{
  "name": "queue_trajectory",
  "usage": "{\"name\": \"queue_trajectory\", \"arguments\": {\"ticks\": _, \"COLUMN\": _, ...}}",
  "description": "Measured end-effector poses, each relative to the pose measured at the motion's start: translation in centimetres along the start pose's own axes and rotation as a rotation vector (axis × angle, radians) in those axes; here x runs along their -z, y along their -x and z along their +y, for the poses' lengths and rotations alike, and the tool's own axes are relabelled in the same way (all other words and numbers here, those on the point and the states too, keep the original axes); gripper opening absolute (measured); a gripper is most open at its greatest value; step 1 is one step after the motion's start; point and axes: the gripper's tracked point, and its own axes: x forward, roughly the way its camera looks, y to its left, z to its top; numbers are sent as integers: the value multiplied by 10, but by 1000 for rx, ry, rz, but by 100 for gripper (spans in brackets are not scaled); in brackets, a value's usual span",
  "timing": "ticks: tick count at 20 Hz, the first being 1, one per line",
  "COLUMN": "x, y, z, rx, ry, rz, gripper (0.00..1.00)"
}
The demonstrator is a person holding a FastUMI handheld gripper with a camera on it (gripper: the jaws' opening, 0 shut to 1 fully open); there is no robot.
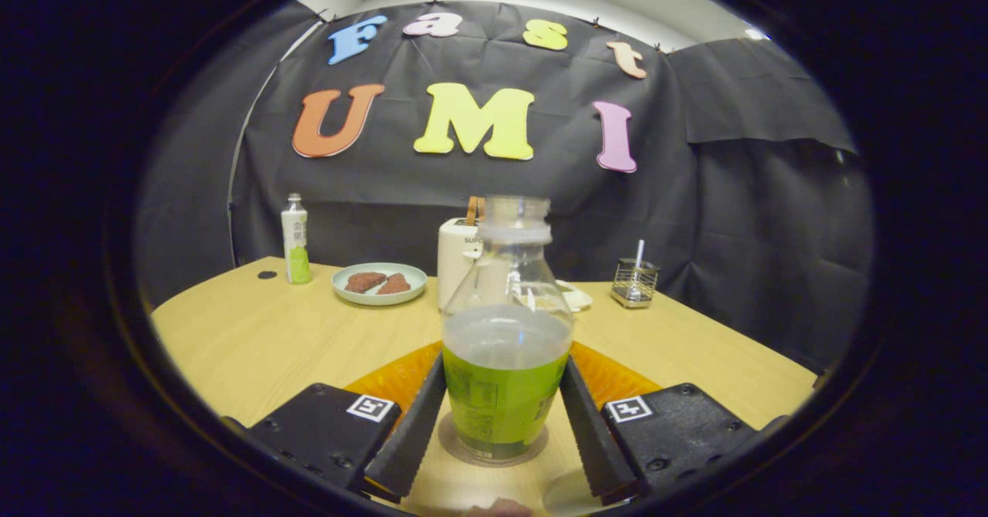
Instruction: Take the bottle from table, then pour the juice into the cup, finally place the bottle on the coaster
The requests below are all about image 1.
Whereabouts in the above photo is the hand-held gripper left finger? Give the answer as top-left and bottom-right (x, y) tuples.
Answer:
(224, 341), (448, 502)

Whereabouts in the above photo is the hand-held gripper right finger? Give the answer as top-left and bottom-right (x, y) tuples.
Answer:
(560, 341), (788, 506)

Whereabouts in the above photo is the round brown coaster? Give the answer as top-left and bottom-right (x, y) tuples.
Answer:
(438, 411), (550, 468)

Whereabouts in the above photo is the green label juice bottle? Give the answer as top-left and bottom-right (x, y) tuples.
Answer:
(442, 195), (576, 464)

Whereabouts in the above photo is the small white capped bottle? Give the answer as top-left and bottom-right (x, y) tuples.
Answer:
(281, 193), (313, 285)

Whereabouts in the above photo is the pale green plate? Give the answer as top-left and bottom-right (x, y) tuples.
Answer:
(332, 262), (428, 306)

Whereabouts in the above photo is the white divided dish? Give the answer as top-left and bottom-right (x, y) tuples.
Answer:
(556, 279), (594, 313)

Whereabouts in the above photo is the cream toaster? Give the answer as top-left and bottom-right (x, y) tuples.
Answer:
(437, 218), (487, 311)

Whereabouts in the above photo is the wooden table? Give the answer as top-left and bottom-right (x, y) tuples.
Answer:
(151, 256), (819, 517)

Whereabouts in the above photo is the black backdrop cloth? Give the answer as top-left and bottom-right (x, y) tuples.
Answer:
(135, 0), (873, 375)

